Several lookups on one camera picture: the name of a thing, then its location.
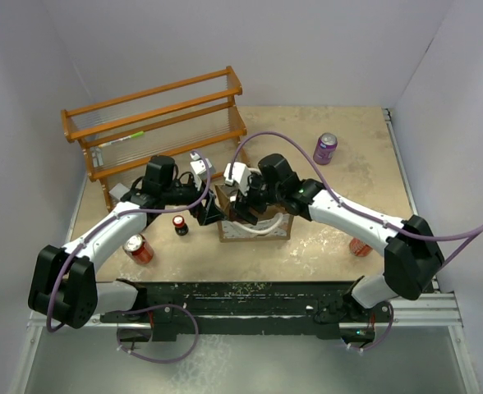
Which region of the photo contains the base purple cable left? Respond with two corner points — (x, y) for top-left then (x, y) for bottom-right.
(117, 302), (202, 364)

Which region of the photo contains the white box on rack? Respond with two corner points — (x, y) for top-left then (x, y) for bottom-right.
(109, 183), (130, 201)

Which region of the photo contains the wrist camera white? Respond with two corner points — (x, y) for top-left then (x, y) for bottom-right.
(190, 151), (215, 189)
(223, 162), (251, 195)

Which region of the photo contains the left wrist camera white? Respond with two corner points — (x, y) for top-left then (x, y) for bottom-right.
(190, 151), (215, 189)

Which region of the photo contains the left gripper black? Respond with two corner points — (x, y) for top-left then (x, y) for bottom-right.
(161, 174), (227, 225)

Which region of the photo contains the green marker pen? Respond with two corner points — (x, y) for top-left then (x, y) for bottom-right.
(98, 131), (145, 148)

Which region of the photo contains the canvas bag with rope handles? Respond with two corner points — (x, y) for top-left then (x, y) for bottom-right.
(214, 184), (293, 242)

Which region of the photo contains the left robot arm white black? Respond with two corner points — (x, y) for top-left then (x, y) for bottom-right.
(28, 152), (223, 332)

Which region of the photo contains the left red soda can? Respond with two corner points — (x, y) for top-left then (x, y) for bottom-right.
(122, 234), (154, 265)

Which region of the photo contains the far purple soda can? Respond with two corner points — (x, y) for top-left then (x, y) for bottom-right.
(313, 132), (338, 165)

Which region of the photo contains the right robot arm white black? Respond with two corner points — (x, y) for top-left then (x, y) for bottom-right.
(223, 153), (444, 321)

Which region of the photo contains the right red soda can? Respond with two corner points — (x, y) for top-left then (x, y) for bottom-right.
(349, 238), (373, 257)

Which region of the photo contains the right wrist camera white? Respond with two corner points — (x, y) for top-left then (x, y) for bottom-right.
(223, 162), (251, 195)

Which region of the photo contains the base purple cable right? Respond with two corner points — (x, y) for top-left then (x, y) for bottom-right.
(342, 303), (395, 355)

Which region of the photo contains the orange wooden rack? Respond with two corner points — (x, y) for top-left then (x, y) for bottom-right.
(61, 66), (247, 209)

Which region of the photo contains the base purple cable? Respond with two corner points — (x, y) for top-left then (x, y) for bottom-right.
(117, 302), (202, 364)
(342, 303), (395, 355)

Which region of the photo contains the aluminium frame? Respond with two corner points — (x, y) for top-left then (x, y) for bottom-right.
(11, 107), (480, 393)

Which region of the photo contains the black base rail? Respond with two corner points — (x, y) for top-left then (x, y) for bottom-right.
(101, 282), (393, 342)

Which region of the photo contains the small dark sauce bottle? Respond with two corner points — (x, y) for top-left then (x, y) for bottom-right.
(172, 215), (189, 236)

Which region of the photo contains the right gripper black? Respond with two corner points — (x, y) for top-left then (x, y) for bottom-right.
(231, 170), (283, 225)

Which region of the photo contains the red soda can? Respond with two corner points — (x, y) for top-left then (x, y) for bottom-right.
(122, 234), (154, 265)
(349, 238), (373, 257)

